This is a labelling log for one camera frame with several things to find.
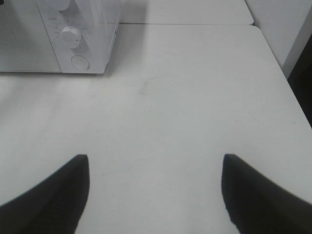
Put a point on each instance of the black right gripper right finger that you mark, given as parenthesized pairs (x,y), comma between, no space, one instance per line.
(256,205)

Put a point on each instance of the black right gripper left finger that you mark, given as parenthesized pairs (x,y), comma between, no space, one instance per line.
(54,206)

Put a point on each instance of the white round door button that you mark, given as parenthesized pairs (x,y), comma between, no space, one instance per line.
(80,62)

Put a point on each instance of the white microwave door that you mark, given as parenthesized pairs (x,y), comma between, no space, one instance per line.
(24,43)

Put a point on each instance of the white microwave knob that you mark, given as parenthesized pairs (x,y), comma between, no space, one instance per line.
(61,5)
(71,36)

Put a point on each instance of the white microwave oven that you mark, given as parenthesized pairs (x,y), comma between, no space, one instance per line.
(57,36)

